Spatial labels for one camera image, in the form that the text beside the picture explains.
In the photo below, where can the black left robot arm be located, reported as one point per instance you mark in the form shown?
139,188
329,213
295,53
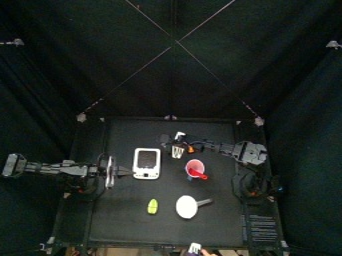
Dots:
54,168

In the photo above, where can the grey frame clamp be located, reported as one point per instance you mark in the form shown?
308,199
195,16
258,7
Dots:
16,42
259,121
333,44
80,117
170,117

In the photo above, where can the yellow-green toy vegetable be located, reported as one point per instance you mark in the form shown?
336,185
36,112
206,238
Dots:
153,206

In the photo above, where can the red toy spoon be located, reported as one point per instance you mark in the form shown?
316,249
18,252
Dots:
198,174

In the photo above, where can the small orange toy food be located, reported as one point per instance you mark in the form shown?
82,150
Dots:
190,149

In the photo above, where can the grey corner bracket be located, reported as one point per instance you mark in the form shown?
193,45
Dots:
47,246

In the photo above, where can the pink red toy cup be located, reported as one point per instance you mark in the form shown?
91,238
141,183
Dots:
195,165

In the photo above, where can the white text label sticker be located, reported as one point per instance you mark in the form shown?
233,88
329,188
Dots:
262,228

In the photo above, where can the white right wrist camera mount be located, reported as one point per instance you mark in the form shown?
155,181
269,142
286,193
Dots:
179,135

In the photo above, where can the small white card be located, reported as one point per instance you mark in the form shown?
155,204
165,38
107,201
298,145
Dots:
194,247

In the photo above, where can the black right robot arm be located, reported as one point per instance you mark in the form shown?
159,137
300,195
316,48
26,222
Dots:
249,152

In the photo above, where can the person's hand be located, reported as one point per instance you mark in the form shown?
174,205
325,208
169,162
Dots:
207,252

